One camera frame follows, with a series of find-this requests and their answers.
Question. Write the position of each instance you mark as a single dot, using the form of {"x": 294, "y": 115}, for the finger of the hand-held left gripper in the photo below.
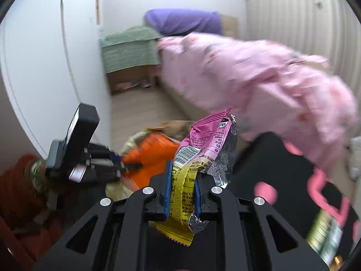
{"x": 101, "y": 152}
{"x": 104, "y": 172}

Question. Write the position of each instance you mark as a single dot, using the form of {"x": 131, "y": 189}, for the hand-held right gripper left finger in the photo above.
{"x": 168, "y": 192}

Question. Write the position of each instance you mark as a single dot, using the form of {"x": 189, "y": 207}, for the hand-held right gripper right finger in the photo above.
{"x": 198, "y": 200}

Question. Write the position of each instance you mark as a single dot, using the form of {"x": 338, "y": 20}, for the paper bag with snack wrappers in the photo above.
{"x": 121, "y": 192}

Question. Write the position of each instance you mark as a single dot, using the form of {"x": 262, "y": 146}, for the orange snack wrapper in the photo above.
{"x": 153, "y": 158}

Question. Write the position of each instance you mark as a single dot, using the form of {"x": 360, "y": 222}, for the pink and yellow snack wrapper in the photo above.
{"x": 197, "y": 152}

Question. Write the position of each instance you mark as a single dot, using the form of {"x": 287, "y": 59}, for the person's left forearm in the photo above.
{"x": 17, "y": 192}

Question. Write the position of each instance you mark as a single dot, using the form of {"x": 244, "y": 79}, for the pink slippers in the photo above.
{"x": 127, "y": 85}

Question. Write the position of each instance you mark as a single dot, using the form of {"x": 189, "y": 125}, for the wooden nightstand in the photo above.
{"x": 129, "y": 74}

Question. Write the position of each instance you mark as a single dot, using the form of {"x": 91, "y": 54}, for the white wardrobe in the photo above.
{"x": 42, "y": 62}

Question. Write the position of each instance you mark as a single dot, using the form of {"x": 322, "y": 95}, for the small sneakers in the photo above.
{"x": 146, "y": 83}

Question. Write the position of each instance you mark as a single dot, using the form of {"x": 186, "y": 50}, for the black mat with pink pattern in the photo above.
{"x": 276, "y": 169}

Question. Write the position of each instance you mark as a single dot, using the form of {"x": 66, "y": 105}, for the green checked cloth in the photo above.
{"x": 127, "y": 48}

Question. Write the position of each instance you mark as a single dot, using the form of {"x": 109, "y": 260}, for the green and white snack packet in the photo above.
{"x": 324, "y": 234}

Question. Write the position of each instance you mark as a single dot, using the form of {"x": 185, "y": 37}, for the pink floral duvet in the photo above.
{"x": 253, "y": 76}

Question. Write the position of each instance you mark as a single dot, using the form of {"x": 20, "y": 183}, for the small yellow wrapper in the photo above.
{"x": 337, "y": 262}

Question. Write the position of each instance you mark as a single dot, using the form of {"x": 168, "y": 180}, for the purple pillow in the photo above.
{"x": 183, "y": 22}

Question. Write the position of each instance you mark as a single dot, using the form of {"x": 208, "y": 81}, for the crumpled white plastic bag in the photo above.
{"x": 354, "y": 158}

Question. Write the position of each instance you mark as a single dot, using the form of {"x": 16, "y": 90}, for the beige headboard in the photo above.
{"x": 230, "y": 25}

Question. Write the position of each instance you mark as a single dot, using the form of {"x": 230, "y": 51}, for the pleated white curtain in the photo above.
{"x": 296, "y": 11}

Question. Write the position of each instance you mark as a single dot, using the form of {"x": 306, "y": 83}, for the beige bed frame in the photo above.
{"x": 172, "y": 96}

